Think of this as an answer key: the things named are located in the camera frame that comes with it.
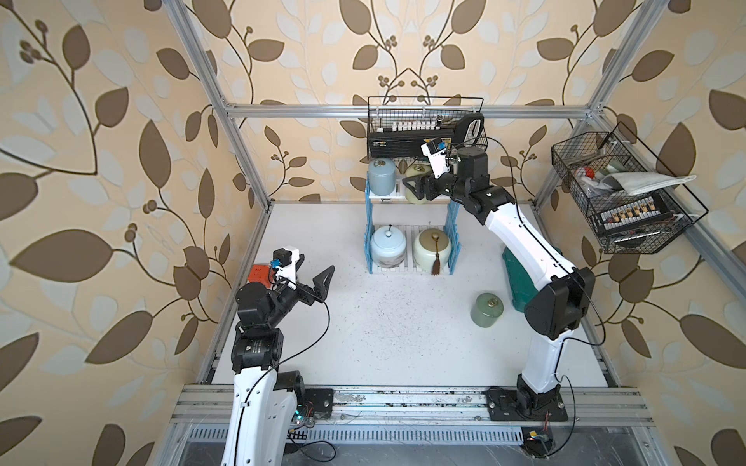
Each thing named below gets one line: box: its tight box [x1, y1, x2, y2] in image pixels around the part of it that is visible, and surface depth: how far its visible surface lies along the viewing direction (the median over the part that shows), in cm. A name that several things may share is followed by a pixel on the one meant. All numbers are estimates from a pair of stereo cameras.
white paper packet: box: [601, 171, 697, 197], surface depth 64 cm
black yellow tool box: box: [369, 128, 455, 159], surface depth 86 cm
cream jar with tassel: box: [413, 227, 451, 276], surface depth 95 cm
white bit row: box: [391, 120, 441, 132], surface depth 85 cm
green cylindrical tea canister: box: [470, 292, 505, 329], surface depth 85 cm
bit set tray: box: [596, 193, 674, 234], surface depth 68 cm
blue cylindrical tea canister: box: [368, 157, 397, 197], surface depth 82 cm
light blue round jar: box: [372, 224, 407, 269], surface depth 95 cm
